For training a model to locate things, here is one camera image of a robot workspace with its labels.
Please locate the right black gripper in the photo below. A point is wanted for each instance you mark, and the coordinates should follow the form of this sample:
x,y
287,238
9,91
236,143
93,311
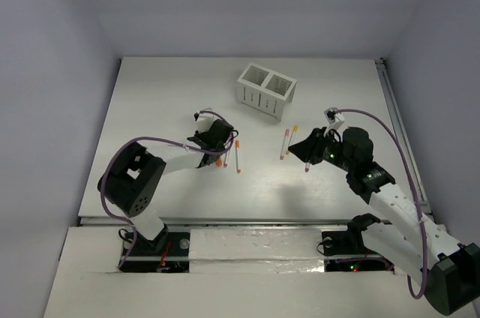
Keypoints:
x,y
308,148

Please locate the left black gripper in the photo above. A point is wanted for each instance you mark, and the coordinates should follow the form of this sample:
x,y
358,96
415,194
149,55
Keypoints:
x,y
209,157

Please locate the orange eraser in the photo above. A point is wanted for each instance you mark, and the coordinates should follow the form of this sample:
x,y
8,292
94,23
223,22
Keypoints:
x,y
219,162

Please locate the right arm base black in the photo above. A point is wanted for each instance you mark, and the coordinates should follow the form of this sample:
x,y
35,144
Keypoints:
x,y
345,251

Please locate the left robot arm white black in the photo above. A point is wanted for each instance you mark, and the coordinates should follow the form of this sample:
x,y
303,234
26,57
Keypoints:
x,y
128,185

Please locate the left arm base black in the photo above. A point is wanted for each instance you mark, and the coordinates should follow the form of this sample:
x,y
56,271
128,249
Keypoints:
x,y
168,253

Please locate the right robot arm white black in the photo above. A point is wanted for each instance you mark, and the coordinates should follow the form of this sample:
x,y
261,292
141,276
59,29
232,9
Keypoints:
x,y
446,271

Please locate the orange capped white marker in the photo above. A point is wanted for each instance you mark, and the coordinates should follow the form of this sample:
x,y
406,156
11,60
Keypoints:
x,y
237,157

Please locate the yellow capped white marker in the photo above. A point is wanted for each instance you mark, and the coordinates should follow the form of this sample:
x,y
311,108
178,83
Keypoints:
x,y
291,138

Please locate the salmon capped white marker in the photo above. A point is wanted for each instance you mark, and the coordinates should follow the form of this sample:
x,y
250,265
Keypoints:
x,y
286,138

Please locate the purple capped white marker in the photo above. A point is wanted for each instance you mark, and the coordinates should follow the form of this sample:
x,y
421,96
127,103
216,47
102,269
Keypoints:
x,y
226,158

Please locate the white two-compartment pen holder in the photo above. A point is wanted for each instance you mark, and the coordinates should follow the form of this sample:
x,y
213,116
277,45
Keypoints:
x,y
265,90

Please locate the white foam block centre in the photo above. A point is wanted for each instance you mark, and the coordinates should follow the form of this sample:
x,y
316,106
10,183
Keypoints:
x,y
242,250

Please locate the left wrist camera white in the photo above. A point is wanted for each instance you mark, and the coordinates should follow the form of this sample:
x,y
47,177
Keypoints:
x,y
204,118

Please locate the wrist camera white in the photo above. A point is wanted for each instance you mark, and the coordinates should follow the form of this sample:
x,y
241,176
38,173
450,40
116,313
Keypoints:
x,y
335,120
204,118

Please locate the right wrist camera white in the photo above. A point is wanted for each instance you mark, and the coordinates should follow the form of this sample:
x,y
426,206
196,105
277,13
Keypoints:
x,y
335,120

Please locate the aluminium rail right side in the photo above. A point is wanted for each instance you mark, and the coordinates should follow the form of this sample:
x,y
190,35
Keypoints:
x,y
401,134

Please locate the aluminium rail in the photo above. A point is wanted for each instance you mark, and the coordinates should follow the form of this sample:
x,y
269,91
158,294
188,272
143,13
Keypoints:
x,y
401,134
177,221

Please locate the aluminium rail front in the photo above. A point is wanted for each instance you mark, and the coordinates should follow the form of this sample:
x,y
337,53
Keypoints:
x,y
177,221

